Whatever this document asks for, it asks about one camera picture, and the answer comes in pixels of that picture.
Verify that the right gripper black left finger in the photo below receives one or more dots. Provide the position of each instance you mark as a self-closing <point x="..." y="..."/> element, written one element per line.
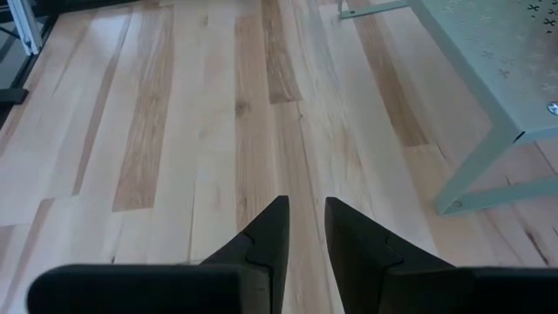
<point x="257" y="279"/>

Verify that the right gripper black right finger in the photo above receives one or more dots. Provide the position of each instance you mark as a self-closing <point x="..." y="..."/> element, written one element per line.
<point x="375" y="270"/>

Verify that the pale green perforated metal rack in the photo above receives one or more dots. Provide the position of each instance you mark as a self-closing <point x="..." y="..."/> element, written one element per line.
<point x="479" y="52"/>

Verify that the silver aluminium extrusion post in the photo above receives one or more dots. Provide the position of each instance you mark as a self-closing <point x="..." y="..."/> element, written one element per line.
<point x="25" y="26"/>

